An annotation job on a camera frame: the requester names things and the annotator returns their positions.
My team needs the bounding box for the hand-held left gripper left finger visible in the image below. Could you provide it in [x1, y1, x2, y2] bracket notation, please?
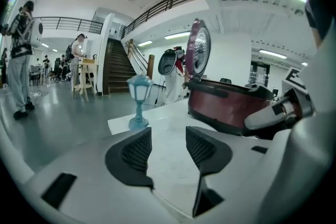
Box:
[104, 127, 154, 189]

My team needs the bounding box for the black balcony railing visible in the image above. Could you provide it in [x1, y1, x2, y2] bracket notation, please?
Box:
[33, 16, 104, 35]

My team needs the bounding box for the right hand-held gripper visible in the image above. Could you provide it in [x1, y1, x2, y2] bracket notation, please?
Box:
[244, 67, 316, 131]

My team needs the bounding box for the grey shell backpack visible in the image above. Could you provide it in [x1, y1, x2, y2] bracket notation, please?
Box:
[157, 49, 177, 77]

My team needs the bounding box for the dark wooden staircase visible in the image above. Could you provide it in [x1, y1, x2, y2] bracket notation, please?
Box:
[103, 38, 148, 95]

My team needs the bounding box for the purple rice cooker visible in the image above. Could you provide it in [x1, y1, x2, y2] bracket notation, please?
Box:
[183, 18, 274, 137]

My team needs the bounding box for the tall wooden stool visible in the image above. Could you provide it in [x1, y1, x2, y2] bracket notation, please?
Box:
[71, 57, 100, 103]

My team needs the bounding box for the white shell backpack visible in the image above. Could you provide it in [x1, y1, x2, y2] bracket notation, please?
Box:
[30, 18, 44, 48]

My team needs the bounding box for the brown wooden newel post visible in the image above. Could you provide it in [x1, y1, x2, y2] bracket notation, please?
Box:
[146, 54, 154, 80]

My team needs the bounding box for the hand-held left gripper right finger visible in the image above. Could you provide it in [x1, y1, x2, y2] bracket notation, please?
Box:
[185, 126, 233, 218]

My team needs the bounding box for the teal lantern ornament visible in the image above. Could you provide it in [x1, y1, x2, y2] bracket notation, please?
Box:
[126, 73, 155, 131]

